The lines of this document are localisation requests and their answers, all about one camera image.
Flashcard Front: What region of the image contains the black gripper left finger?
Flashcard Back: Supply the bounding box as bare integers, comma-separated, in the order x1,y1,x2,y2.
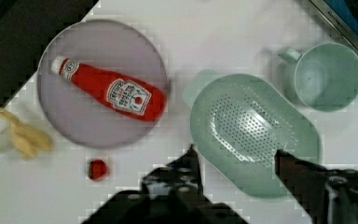
141,144,203,200

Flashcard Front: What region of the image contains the peeled toy banana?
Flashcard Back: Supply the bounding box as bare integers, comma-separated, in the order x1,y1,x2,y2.
0,107,53,160

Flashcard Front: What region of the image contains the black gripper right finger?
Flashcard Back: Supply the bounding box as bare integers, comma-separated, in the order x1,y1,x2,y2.
274,149,358,224

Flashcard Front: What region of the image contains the grey round plate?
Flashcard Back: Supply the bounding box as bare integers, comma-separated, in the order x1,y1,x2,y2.
37,20,169,149

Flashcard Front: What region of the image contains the red ketchup bottle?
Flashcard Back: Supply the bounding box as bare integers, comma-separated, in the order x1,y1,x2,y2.
51,56,166,121

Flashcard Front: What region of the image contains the silver toaster oven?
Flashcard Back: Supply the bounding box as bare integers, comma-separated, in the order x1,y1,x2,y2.
298,0,358,54

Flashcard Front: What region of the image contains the mint green plastic strainer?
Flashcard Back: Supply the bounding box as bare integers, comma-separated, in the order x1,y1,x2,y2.
183,70,322,198

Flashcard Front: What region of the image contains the red toy strawberry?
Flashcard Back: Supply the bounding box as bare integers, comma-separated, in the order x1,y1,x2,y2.
88,160,109,181

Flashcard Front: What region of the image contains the mint green mug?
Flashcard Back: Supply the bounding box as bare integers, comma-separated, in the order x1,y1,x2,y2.
278,43,358,112

